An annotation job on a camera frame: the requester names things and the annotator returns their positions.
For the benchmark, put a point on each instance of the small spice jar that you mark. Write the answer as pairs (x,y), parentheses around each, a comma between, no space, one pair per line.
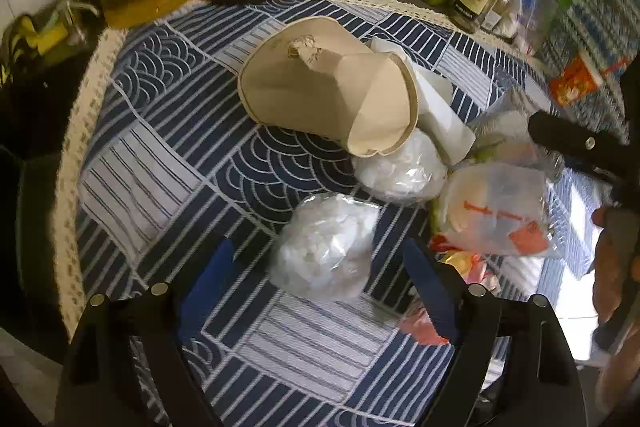
(500,14)

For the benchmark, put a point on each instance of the clear bag of white scraps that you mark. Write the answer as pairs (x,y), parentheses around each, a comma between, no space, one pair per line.
(400,172)
(325,247)

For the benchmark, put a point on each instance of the blue clear plastic bag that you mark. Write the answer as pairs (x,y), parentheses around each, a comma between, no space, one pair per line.
(540,12)

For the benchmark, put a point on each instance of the red yellow snack wrapper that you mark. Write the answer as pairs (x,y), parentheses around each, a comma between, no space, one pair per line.
(470,264)

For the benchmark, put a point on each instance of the crushed brown paper bowl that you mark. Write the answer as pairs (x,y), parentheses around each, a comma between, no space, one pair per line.
(310,92)

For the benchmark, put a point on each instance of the person's right forearm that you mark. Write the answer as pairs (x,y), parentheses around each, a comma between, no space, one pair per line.
(617,387)

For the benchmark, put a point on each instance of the person's right hand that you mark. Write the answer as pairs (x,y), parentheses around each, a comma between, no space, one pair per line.
(605,267)

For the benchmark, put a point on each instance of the red plastic wrapper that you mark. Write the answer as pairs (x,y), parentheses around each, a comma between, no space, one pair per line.
(425,327)

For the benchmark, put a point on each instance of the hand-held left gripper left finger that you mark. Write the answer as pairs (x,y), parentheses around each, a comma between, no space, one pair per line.
(210,279)

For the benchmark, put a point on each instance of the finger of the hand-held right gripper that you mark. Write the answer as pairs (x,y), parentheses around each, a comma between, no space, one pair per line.
(575,139)

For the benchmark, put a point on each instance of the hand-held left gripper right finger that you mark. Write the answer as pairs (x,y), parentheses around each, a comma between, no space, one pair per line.
(430,294)

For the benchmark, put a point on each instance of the clear bag with orange print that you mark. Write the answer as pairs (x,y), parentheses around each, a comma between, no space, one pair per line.
(495,207)

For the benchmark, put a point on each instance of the blue patterned tablecloth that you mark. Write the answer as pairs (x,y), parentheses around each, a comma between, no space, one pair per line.
(165,132)

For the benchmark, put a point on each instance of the orange paper packet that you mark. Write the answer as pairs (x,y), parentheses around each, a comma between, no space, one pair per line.
(575,82)

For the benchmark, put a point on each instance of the white tissue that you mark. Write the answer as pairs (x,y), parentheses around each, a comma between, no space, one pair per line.
(440,107)

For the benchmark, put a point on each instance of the blue patterned bedsheet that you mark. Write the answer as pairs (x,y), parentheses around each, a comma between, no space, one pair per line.
(600,7)

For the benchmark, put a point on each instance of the crumpled clear plastic wrap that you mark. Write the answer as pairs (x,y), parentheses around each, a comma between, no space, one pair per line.
(505,132)

